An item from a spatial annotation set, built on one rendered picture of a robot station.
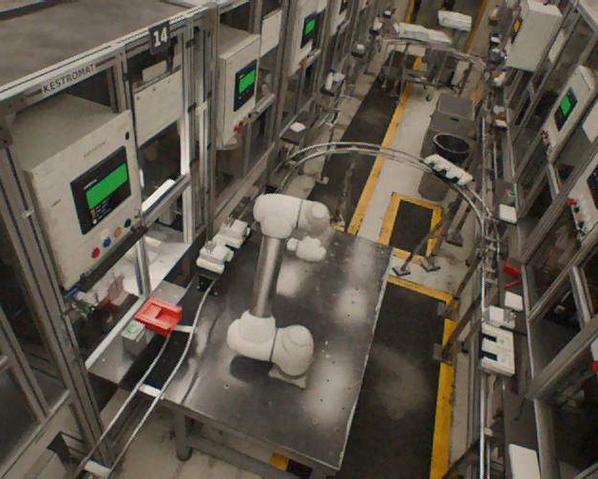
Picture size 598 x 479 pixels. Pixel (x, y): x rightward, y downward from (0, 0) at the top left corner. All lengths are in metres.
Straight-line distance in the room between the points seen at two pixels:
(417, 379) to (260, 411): 1.42
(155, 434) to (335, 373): 1.12
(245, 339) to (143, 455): 1.03
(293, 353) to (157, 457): 1.10
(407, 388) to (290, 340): 1.35
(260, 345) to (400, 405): 1.32
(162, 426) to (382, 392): 1.37
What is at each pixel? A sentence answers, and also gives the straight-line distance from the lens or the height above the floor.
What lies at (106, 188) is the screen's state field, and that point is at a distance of 1.54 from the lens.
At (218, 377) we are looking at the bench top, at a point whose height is 0.68.
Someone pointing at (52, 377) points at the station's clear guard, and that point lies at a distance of 1.84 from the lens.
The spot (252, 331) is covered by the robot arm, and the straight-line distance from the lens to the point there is 1.98.
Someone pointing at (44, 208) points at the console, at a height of 1.71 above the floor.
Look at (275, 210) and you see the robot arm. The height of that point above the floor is 1.42.
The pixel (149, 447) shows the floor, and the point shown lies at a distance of 2.77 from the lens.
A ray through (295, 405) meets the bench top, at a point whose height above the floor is 0.68.
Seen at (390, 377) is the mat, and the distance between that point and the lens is 3.13.
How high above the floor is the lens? 2.54
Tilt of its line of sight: 41 degrees down
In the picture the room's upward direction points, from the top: 11 degrees clockwise
